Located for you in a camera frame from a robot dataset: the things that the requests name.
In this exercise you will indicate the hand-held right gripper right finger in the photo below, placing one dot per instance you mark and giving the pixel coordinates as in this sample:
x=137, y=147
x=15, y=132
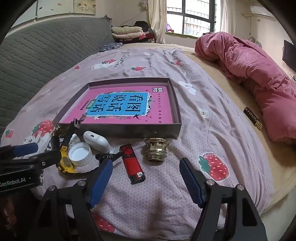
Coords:
x=192, y=183

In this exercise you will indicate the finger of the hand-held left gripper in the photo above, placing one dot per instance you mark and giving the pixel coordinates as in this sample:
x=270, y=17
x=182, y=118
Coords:
x=44, y=158
x=25, y=149

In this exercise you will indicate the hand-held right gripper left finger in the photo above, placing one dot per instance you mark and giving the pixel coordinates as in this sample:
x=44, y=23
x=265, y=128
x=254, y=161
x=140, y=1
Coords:
x=101, y=178

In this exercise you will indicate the white plastic bottle cap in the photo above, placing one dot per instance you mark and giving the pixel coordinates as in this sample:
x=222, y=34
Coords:
x=79, y=155

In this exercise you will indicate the red and black lighter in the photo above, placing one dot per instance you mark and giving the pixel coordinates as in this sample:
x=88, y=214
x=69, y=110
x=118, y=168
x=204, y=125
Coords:
x=131, y=165

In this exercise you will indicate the white oval earbuds case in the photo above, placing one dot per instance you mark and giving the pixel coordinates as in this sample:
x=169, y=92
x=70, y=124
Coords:
x=97, y=141

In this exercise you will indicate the gold metal knob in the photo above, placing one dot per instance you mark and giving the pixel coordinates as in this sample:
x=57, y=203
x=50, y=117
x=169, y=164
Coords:
x=157, y=148

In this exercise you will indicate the shallow cardboard box tray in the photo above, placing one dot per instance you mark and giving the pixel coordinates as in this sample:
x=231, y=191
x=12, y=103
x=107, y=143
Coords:
x=129, y=132

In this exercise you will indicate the strawberry printed pink bedsheet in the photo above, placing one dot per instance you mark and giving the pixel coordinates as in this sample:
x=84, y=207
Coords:
x=208, y=139

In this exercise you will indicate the beige mattress sheet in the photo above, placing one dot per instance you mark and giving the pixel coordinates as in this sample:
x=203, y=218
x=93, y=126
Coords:
x=254, y=150

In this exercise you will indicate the pink and blue book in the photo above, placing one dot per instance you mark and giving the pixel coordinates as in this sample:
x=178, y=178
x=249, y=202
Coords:
x=115, y=106

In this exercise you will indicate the black gold-lettered mattress label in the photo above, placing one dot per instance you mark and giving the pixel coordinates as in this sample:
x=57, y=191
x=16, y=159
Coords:
x=252, y=117

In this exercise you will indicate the grey quilted headboard cover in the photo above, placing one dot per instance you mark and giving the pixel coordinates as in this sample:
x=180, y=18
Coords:
x=46, y=51

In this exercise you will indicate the pink fluffy quilt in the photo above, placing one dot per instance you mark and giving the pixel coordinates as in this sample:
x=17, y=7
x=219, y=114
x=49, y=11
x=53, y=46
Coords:
x=254, y=69

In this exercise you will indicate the blue patterned cloth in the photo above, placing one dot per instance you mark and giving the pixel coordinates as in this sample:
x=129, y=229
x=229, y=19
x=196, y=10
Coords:
x=111, y=47

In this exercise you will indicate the folded beige and pink blankets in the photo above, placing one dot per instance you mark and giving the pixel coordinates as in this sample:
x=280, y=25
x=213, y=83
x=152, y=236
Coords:
x=126, y=32

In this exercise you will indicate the dark clothes pile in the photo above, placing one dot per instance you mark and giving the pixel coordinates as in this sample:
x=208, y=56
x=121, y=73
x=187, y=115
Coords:
x=142, y=24

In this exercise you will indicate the black flat television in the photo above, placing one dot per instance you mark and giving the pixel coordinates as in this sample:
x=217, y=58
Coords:
x=290, y=54

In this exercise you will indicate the dark-framed window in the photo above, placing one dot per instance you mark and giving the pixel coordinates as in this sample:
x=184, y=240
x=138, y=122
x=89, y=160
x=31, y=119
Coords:
x=192, y=18

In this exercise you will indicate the cream curtain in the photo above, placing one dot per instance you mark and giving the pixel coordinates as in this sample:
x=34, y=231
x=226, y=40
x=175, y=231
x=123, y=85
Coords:
x=227, y=16
x=157, y=20

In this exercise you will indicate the white air conditioner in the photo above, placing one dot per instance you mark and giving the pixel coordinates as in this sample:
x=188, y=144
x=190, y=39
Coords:
x=262, y=11

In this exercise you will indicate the floral wall panel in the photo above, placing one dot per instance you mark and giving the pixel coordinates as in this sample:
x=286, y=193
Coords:
x=67, y=7

